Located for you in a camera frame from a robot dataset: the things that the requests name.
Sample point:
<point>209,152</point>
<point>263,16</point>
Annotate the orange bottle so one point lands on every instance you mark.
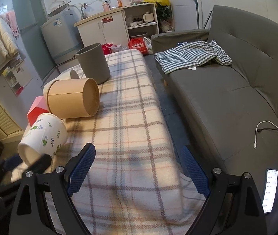
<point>119,3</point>

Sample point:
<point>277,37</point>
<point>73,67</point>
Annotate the white washing machine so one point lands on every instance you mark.
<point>62,37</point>

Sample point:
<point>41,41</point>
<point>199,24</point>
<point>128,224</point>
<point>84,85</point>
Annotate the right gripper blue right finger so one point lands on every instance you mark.
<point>192,167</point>

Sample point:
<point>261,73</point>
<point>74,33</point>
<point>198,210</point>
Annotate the green checkered cloth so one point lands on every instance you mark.
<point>190,55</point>

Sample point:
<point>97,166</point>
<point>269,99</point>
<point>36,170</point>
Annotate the open wooden shelf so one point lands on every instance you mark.
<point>141,20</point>

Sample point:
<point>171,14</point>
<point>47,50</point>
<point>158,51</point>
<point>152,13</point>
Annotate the pink bottle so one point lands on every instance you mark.
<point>106,6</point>

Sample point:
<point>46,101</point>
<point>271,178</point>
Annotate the red shopping bag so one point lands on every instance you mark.
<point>138,44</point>

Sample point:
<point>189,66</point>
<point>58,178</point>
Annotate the white smartphone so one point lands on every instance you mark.
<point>270,190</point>

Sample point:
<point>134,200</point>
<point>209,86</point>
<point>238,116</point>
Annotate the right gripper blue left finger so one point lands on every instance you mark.
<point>78,167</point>

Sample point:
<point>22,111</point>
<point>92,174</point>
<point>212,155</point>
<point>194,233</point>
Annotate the white side cabinet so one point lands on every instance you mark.
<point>19,86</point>

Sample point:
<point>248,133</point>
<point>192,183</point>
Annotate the plaid table cloth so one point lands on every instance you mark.
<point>135,185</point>

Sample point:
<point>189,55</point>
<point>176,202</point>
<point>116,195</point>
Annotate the white floral paper cup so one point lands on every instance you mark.
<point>46,136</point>

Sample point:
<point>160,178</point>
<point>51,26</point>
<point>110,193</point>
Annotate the grey sofa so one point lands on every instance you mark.
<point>232,111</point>

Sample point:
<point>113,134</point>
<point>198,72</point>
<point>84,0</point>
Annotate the brown kraft paper cup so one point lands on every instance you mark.
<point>74,98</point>

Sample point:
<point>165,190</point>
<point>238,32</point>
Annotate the white door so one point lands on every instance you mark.
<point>187,14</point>

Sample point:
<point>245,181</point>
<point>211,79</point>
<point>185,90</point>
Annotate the grey plastic cup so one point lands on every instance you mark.
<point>93,63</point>

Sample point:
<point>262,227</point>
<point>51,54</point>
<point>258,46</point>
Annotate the pink hexagonal cup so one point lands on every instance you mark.
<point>38,107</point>

